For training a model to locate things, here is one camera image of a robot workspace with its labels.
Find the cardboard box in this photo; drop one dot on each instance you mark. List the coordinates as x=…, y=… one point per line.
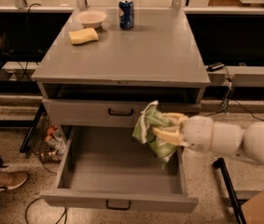
x=262, y=206

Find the black metal frame leg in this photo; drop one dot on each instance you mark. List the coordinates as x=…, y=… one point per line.
x=238, y=212

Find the black chair leg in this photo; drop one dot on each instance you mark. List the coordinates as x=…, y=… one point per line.
x=25, y=144

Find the closed grey top drawer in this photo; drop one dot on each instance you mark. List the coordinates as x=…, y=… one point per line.
x=66, y=113

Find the tan sneaker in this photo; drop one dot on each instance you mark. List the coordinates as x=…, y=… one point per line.
x=12, y=180

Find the grey drawer cabinet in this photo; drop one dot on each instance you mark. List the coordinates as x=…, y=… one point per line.
x=157, y=60

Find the wire basket with bottles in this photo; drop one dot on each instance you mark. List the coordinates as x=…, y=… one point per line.
x=47, y=142

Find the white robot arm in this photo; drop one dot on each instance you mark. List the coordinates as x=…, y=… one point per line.
x=236, y=142

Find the blue soda can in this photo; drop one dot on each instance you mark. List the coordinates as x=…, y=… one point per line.
x=126, y=14

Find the green jalapeno chip bag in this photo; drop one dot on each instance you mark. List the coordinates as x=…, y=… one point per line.
x=151, y=118

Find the open grey middle drawer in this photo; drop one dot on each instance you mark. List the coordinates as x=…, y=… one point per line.
x=105, y=168

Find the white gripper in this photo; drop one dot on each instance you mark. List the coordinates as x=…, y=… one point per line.
x=198, y=132

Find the white paper bowl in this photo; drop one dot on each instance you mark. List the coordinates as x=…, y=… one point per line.
x=91, y=18

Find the yellow sponge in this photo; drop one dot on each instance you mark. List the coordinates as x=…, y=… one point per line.
x=83, y=36

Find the black power adapter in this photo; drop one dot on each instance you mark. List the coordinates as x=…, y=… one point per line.
x=215, y=66

